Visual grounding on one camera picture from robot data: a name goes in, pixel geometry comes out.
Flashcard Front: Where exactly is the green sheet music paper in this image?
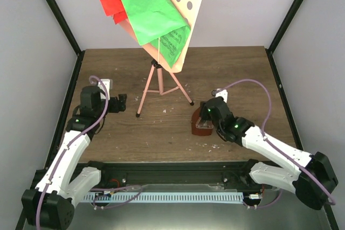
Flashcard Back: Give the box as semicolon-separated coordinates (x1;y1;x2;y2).
121;0;191;67

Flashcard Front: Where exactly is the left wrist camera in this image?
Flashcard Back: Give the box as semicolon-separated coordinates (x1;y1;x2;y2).
98;79;113;92

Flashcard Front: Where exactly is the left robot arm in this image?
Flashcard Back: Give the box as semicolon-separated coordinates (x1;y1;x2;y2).
21;79;127;229

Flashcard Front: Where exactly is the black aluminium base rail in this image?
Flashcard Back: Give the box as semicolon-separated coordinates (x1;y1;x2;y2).
71;161;262;192

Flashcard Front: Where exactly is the white slotted cable duct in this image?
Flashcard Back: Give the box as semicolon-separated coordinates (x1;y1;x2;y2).
96;192;243;204

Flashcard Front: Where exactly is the reddish-brown wooden metronome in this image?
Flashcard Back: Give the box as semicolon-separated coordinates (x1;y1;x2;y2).
191;101;213;136

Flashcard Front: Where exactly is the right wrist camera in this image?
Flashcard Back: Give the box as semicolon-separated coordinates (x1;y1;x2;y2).
211;88;228;103

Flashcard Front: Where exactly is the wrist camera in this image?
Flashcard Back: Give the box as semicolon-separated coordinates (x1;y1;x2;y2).
211;88;228;103
98;79;113;92

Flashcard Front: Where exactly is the clear plastic metronome cover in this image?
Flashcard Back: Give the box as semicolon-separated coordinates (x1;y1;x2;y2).
195;117;213;130

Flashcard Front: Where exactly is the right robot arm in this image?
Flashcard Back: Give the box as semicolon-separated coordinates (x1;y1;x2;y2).
201;96;339;210

